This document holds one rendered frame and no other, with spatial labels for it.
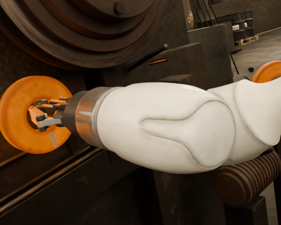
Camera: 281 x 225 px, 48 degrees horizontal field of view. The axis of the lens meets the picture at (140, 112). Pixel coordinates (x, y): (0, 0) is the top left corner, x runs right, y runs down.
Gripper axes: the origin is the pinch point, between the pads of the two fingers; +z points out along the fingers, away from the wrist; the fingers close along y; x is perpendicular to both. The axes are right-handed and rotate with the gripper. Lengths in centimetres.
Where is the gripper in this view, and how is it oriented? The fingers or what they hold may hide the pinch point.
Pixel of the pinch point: (37, 106)
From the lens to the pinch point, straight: 65.1
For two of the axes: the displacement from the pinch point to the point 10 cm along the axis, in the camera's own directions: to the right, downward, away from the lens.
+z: -6.8, -0.8, 7.2
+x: -1.7, -9.5, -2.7
